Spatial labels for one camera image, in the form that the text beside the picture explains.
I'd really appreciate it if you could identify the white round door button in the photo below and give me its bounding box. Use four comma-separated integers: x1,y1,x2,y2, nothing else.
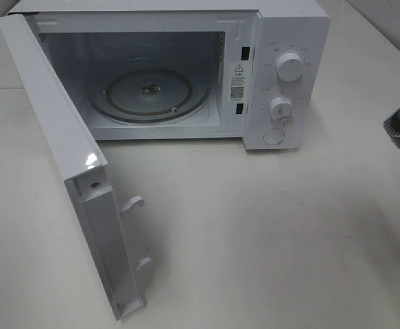
263,128,285,145

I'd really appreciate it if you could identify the white microwave door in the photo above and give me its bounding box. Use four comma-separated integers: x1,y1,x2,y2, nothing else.
0,14,152,320

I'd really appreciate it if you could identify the glass microwave turntable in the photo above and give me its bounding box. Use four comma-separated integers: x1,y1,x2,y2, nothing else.
86,57,213,123

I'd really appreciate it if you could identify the white lower timer knob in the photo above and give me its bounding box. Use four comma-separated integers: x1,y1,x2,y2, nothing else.
269,97,294,121

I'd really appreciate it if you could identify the white warning label sticker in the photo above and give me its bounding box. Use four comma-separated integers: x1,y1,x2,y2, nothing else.
228,61,250,101

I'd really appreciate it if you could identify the white microwave oven body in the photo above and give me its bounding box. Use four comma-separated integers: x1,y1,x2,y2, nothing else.
5,1,330,150

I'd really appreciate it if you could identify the white upper power knob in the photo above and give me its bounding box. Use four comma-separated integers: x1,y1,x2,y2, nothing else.
276,50,304,82

